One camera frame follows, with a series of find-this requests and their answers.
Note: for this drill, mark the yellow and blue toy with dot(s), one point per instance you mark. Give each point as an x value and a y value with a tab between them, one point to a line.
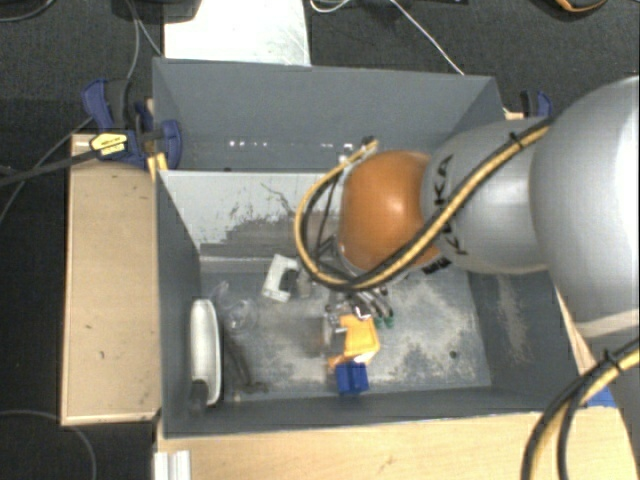
359	340

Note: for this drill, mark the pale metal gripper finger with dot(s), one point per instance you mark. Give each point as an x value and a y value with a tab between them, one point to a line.
330	337

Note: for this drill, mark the grey metal bin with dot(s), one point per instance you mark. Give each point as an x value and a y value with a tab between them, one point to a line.
280	113

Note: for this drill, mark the black cylinder on white bracket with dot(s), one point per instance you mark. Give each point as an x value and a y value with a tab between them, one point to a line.
436	267

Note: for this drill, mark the clear glass object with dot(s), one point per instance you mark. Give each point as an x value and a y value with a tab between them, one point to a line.
239	313

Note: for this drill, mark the white oval object black end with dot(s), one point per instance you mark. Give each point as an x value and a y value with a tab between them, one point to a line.
205	348

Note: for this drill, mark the pale wood flat board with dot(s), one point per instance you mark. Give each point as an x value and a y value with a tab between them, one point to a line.
110	288

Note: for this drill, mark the white angular plastic object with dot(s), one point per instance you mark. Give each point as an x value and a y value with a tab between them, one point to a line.
274	279

